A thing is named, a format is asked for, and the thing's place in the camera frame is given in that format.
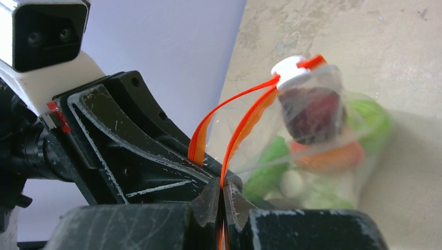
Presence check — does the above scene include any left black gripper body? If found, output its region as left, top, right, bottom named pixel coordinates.
left=0, top=77, right=97, bottom=229

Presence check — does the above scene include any dark red plum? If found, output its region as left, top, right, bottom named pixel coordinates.
left=278, top=87, right=347, bottom=145

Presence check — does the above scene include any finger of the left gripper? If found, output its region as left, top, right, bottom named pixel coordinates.
left=103, top=71, right=221, bottom=188
left=67, top=84, right=214, bottom=204

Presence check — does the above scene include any white cauliflower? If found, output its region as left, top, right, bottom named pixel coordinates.
left=239, top=136, right=360, bottom=209

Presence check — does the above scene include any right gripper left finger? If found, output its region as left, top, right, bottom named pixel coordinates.
left=189, top=178, right=221, bottom=249

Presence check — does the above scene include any green lime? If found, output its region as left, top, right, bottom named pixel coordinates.
left=347, top=99, right=392, bottom=155

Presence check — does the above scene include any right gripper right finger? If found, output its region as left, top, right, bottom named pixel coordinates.
left=223, top=178, right=256, bottom=249

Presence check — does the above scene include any clear orange zip bag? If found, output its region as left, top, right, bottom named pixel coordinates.
left=187, top=53, right=395, bottom=250

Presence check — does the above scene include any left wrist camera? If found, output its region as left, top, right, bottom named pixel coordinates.
left=1, top=0, right=104, bottom=116

